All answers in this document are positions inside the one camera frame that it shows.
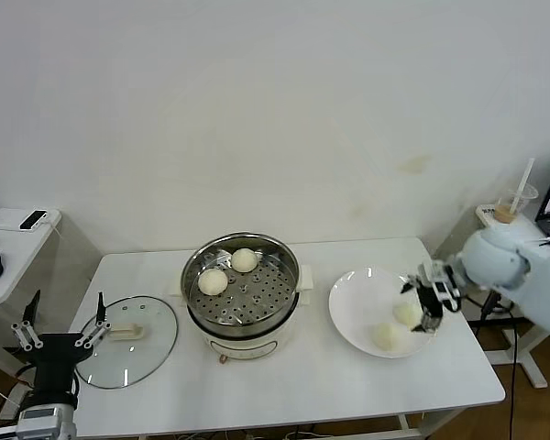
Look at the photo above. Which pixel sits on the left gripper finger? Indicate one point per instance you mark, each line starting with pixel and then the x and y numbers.
pixel 27 333
pixel 96 331

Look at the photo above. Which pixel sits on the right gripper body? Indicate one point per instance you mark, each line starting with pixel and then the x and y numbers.
pixel 442 286

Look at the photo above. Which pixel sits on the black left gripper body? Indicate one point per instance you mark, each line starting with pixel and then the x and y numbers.
pixel 55 353

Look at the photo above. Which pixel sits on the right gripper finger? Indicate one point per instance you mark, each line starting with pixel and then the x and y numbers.
pixel 411 282
pixel 432 314

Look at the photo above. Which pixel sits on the white steamed baozi bun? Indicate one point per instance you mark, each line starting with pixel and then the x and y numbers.
pixel 245 260
pixel 405 314
pixel 387 337
pixel 212 282

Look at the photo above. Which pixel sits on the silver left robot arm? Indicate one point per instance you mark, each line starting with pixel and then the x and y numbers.
pixel 46 421

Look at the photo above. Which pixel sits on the stainless steel steamer basket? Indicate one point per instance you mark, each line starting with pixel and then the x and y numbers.
pixel 252 302

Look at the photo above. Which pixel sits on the white round plate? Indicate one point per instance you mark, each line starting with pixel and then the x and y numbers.
pixel 353 311

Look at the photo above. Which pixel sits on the white side table with phone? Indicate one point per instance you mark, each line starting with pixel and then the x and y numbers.
pixel 18 256

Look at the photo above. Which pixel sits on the clear plastic drink cup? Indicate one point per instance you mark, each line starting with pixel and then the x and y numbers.
pixel 509 210

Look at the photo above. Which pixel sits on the black smartphone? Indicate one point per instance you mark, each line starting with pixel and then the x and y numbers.
pixel 33 219

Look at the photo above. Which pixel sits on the flat white box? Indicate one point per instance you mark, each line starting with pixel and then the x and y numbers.
pixel 4 218

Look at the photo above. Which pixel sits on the white side table with laptop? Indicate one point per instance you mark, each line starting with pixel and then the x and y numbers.
pixel 537 377

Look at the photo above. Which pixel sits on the white drinking straw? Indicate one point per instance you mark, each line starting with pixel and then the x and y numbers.
pixel 527 176

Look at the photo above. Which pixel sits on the white electric cooker pot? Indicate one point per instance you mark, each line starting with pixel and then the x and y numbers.
pixel 243 344

